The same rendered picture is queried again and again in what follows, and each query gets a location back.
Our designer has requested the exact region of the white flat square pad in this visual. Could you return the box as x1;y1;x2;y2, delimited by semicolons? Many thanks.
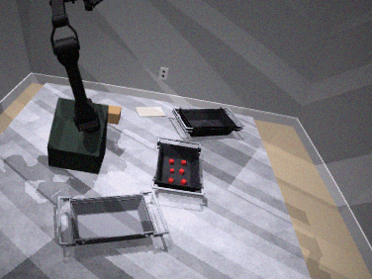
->
136;107;165;117

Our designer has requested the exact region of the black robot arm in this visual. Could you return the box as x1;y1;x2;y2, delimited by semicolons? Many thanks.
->
49;0;101;135

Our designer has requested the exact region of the small brown box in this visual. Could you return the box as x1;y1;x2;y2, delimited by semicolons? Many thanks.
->
107;105;122;125

